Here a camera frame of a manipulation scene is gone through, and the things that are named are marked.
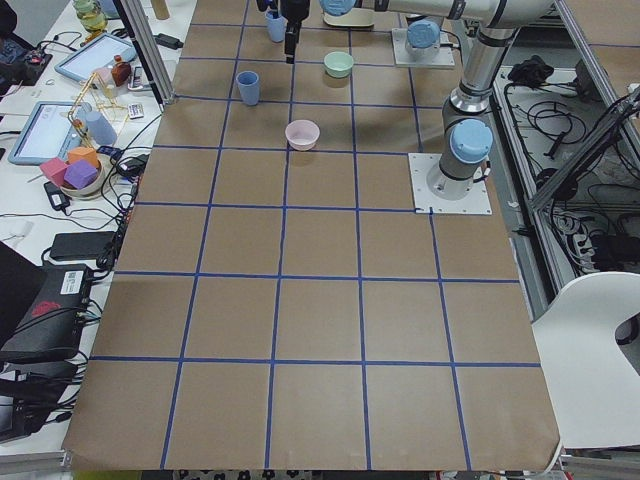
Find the light blue plastic cup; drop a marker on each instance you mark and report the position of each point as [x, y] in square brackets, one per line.
[276, 26]

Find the dark blue plastic cup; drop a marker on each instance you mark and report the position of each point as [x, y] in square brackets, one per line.
[248, 83]

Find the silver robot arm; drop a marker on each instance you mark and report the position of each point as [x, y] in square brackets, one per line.
[499, 22]
[421, 33]

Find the mint green bowl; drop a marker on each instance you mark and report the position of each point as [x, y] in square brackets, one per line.
[338, 64]

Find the pink bowl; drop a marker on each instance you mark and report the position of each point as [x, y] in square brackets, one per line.
[302, 135]

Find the brown glass bottle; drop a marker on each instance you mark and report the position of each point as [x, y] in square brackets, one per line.
[120, 71]

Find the blue cased tablet far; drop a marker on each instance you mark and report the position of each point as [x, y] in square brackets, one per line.
[97, 53]

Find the blue cased tablet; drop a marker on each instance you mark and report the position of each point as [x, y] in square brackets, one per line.
[97, 53]
[48, 133]

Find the wooden marble run toy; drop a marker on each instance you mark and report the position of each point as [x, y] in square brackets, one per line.
[97, 94]

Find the black cloth bundle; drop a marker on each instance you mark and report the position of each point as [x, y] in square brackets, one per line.
[532, 72]

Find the blue cased tablet near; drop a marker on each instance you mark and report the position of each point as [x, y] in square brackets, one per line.
[48, 133]

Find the bowl of foam cubes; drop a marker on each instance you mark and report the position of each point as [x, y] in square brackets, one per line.
[80, 176]

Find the black power adapter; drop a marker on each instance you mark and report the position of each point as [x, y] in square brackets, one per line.
[80, 245]

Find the white chair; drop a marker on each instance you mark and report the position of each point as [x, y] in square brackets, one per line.
[593, 387]

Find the aluminium frame post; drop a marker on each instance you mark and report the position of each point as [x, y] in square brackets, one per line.
[135, 21]

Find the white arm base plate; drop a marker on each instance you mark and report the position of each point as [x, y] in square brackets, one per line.
[437, 56]
[435, 193]

